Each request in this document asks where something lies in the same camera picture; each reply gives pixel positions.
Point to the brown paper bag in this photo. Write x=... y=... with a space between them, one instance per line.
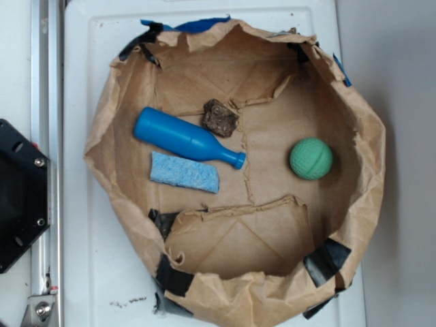
x=269 y=244

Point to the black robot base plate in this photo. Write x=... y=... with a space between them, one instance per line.
x=24 y=195

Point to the aluminium frame rail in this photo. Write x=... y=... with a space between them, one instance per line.
x=46 y=302

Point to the brown rough rock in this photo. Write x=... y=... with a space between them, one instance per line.
x=219 y=119

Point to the blue plastic bottle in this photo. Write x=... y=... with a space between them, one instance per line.
x=183 y=138

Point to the light blue sponge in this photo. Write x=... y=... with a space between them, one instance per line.
x=179 y=172

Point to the green rubber ball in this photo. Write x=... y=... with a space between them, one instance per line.
x=311 y=159

